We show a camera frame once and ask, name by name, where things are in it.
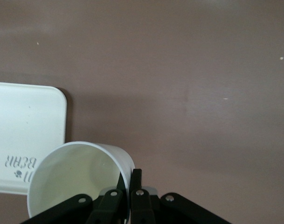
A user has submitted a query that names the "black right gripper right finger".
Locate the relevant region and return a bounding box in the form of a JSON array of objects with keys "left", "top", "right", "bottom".
[{"left": 130, "top": 168, "right": 231, "bottom": 224}]

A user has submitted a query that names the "white plastic cup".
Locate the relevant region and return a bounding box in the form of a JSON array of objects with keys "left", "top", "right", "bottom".
[{"left": 26, "top": 140, "right": 136, "bottom": 222}]

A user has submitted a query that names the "white bear print tray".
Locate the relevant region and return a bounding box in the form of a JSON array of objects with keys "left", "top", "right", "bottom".
[{"left": 0, "top": 81, "right": 68, "bottom": 195}]

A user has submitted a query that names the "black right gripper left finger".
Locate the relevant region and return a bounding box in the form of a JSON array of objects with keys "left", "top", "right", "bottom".
[{"left": 20, "top": 172, "right": 127, "bottom": 224}]

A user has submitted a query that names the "brown table mat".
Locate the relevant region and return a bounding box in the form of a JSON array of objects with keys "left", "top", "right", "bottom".
[{"left": 0, "top": 0, "right": 284, "bottom": 224}]

